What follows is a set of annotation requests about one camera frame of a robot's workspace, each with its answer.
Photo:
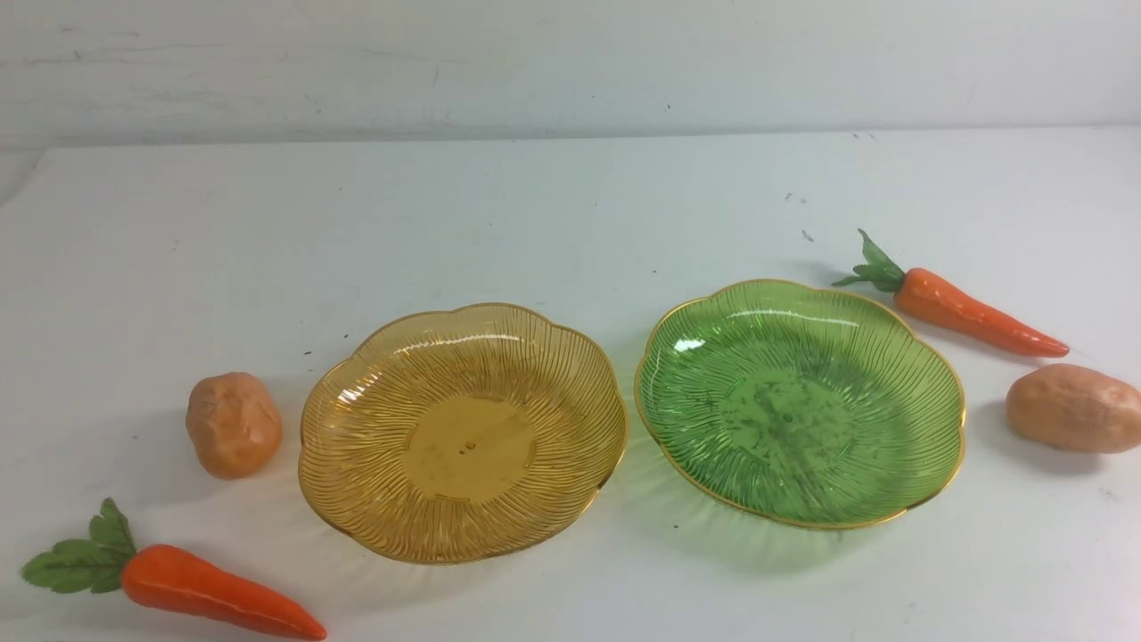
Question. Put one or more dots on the toy potato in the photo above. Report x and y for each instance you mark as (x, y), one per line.
(233, 424)
(1076, 409)

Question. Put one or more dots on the toy carrot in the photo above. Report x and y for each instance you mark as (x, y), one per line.
(166, 578)
(934, 300)

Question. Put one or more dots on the green ribbed plastic plate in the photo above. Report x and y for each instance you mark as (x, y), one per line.
(810, 407)

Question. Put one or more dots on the amber ribbed plastic plate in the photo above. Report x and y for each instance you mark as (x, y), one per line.
(451, 436)

